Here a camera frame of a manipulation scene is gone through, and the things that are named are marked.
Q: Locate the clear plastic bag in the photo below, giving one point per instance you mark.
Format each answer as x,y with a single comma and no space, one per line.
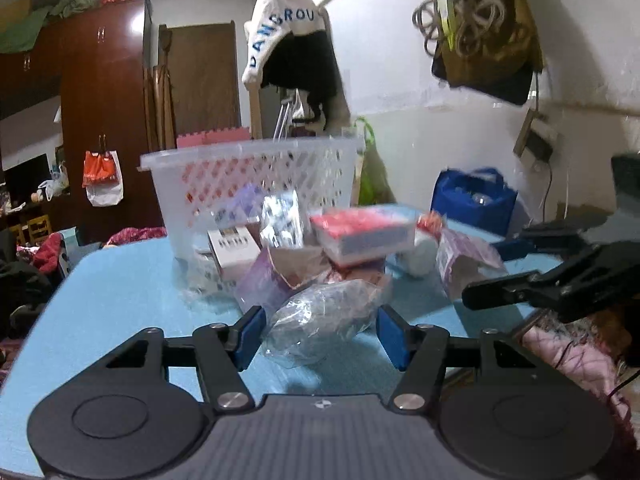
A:
320,320

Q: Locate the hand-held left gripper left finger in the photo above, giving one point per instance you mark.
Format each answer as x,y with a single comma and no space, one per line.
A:
248,336

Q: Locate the silver foil packet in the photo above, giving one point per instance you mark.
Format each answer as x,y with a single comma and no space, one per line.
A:
282,220

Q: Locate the hanging brown bag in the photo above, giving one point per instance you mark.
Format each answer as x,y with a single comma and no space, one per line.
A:
505,70

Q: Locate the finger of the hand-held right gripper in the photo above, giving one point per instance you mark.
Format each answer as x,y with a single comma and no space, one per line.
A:
505,292
550,240

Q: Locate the purple open carton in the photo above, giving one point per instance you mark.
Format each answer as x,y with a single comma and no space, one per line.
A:
265,280

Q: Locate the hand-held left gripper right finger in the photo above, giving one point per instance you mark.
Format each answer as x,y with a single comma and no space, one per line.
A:
392,342

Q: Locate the red and white box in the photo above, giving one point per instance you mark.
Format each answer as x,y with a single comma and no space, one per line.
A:
360,240

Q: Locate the leaning wooden boards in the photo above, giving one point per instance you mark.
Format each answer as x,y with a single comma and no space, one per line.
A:
162,105

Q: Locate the brown wooden door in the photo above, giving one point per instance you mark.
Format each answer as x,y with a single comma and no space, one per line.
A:
205,80

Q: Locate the yellow chair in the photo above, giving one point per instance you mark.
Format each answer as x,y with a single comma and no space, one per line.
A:
36,227

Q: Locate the brown wooden wardrobe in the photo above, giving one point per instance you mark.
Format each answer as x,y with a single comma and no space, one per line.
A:
100,100

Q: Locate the pink patterned cloth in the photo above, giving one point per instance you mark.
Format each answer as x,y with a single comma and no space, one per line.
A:
570,355

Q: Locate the clear printed packet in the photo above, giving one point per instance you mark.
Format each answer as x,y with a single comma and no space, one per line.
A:
202,272

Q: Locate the black television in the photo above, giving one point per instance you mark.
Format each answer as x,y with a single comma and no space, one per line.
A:
25,177

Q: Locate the pink floral blanket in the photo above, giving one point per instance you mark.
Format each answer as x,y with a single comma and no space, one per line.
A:
135,235

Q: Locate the blue shopping bag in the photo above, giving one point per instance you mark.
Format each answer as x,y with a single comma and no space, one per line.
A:
475,202

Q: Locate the red clothes heap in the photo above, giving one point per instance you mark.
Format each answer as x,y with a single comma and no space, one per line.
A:
47,255

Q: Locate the small white box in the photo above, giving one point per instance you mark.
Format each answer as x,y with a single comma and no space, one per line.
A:
235,255

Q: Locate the lavender box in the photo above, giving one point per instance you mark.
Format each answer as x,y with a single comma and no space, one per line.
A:
240,205

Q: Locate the red snack packet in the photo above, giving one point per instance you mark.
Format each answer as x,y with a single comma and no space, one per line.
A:
431,221

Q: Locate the green plastic bag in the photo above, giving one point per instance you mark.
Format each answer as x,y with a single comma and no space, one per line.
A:
372,170

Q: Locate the pink foam mat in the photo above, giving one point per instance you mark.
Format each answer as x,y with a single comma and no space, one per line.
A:
212,137

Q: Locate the clear plastic lattice basket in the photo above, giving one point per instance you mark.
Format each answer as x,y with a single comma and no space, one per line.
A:
240,170

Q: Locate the orange and white plastic bag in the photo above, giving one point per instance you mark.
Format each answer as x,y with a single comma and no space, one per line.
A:
102,177

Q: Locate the pink torn packet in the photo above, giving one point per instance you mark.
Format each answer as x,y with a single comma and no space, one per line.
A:
465,260

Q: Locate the pile of clothes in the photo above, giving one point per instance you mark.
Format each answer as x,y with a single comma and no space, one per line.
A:
65,7

